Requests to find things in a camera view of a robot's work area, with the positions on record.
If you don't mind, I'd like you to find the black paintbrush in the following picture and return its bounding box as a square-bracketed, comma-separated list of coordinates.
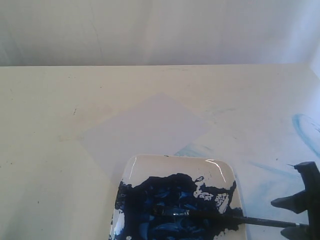
[151, 205, 309, 229]

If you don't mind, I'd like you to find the white square paint plate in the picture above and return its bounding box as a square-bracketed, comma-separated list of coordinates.
[109, 154, 247, 240]

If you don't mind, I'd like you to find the white paper sheet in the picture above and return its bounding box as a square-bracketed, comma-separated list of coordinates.
[81, 93, 209, 177]

